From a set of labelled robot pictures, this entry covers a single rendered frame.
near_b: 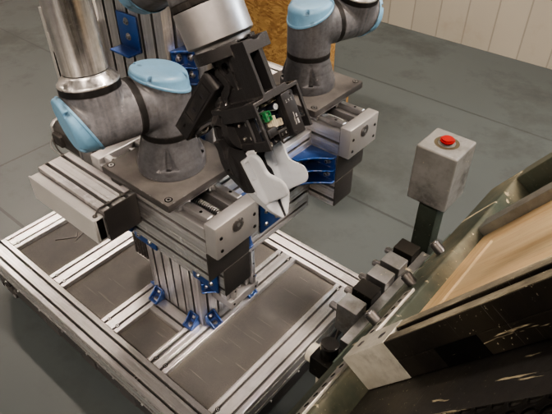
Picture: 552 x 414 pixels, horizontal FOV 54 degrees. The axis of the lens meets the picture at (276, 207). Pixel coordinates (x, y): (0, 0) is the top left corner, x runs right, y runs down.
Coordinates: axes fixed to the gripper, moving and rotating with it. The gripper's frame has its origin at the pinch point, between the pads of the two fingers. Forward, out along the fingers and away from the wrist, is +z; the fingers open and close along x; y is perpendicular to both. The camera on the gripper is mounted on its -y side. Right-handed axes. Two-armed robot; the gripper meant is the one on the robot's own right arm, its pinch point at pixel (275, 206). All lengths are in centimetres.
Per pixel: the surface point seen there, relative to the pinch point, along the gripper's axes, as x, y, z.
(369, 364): 11.7, -7.4, 36.8
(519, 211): 62, -1, 36
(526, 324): 11.7, 21.4, 22.4
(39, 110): 96, -309, -12
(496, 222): 62, -7, 39
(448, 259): 48, -12, 40
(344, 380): 9.5, -12.5, 40.1
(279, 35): 175, -163, -4
